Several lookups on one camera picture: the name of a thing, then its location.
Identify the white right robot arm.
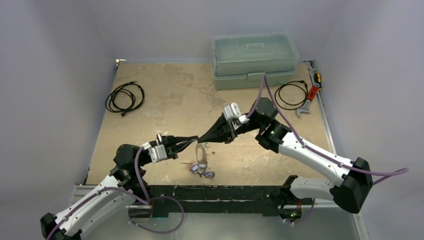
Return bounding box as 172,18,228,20
189,97,374,214

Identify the red handled adjustable wrench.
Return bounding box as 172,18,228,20
296,85,320,118

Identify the black coiled cable left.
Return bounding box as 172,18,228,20
105,81,146,117

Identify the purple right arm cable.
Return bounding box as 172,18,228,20
246,74,410,226

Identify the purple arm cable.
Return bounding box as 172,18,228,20
246,74,410,226
46,145,185,240

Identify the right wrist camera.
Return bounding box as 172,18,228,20
222,102,249,126

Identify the yellow black tool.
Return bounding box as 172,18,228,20
307,62,322,90

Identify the black coiled cable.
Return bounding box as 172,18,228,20
105,81,146,117
274,80,310,111

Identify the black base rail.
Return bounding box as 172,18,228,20
128,185,313,219

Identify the green plastic toolbox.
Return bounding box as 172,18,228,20
210,32,300,90

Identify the black coiled cable right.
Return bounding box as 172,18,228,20
274,80,310,111

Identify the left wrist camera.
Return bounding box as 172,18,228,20
142,141,168,163

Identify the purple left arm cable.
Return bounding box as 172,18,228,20
46,145,185,240

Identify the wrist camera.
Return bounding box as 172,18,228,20
222,102,249,126
142,141,168,163

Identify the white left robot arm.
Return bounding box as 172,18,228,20
40,134,198,240

